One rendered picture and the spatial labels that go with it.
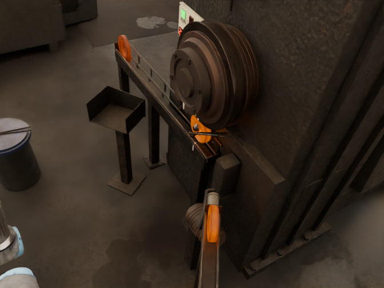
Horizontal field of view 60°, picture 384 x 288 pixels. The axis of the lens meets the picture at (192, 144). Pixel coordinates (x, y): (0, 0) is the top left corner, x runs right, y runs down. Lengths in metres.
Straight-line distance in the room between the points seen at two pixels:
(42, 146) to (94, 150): 0.40
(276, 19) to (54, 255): 1.77
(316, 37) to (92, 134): 2.08
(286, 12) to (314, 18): 0.12
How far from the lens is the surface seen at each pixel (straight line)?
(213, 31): 1.34
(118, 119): 2.04
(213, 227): 1.39
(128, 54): 2.48
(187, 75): 1.39
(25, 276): 1.12
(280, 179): 1.46
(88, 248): 2.23
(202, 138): 1.66
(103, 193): 2.43
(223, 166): 1.54
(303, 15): 1.18
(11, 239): 1.84
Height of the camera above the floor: 1.95
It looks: 45 degrees down
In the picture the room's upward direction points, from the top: 6 degrees clockwise
